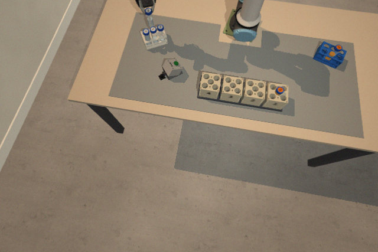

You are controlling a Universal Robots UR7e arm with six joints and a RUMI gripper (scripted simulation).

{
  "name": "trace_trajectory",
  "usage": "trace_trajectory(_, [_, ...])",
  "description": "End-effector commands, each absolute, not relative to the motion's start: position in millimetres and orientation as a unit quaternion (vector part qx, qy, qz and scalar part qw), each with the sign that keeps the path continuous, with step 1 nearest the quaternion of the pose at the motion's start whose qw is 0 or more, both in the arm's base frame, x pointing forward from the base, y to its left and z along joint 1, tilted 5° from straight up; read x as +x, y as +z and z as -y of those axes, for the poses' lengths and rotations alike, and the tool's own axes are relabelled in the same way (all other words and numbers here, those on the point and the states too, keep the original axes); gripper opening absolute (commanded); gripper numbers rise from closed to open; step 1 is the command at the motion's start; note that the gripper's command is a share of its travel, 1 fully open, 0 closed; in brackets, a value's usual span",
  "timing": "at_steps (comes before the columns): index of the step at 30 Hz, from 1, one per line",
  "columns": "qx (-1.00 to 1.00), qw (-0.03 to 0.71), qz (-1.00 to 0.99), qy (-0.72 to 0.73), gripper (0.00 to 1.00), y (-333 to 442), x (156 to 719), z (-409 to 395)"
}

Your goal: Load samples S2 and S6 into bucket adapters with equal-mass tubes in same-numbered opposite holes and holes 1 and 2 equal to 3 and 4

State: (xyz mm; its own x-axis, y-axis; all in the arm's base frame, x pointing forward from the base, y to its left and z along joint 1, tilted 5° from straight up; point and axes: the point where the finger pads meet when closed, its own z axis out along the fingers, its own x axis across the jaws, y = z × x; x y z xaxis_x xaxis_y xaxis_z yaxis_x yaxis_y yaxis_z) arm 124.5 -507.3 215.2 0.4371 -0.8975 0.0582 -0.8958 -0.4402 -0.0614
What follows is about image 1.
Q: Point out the blue tube rack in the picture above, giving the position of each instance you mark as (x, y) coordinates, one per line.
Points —
(323, 52)

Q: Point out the grey bench mat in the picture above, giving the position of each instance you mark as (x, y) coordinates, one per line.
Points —
(319, 97)

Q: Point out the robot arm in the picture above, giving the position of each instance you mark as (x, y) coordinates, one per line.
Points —
(246, 21)

